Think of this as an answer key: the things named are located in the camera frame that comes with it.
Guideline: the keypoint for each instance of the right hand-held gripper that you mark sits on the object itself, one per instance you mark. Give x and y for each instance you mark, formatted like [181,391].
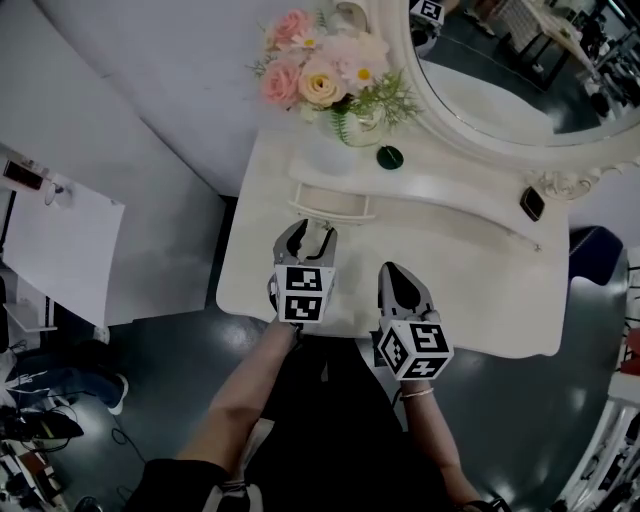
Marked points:
[415,347]

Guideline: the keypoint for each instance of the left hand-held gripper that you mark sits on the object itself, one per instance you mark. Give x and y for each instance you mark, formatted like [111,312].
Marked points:
[302,295]

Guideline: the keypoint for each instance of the person's right forearm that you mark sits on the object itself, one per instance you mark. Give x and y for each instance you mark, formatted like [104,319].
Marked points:
[432,435]

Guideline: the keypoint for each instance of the person's left forearm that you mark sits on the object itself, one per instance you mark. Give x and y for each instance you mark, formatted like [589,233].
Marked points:
[240,400]

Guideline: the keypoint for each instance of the white dressing table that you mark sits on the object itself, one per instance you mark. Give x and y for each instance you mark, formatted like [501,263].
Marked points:
[450,280]

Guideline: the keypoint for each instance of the round dark green case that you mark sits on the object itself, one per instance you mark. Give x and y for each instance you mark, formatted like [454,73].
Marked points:
[390,157]

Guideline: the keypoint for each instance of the clear glass vase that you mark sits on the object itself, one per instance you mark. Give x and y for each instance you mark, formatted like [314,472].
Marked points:
[362,127]

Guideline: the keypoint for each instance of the person's black clothing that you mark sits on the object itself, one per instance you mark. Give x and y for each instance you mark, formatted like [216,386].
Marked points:
[340,430]

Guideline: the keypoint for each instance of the small black rectangular case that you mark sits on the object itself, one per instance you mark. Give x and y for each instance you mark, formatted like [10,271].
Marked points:
[531,203]

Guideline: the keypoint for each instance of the pink and yellow flower bouquet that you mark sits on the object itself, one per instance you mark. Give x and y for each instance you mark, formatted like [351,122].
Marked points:
[325,70]

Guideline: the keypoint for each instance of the dark blue chair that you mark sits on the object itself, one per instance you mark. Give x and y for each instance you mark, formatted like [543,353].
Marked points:
[595,255]

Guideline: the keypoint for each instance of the white oval framed mirror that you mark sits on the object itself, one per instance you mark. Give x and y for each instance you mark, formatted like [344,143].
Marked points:
[505,95]

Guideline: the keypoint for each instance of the white side desk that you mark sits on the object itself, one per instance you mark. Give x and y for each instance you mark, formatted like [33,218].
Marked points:
[65,250]

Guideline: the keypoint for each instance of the white shelf rack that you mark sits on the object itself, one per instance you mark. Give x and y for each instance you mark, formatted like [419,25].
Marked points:
[607,450]

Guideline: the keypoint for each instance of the small red display device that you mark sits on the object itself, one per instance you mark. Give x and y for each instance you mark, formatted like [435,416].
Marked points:
[22,175]

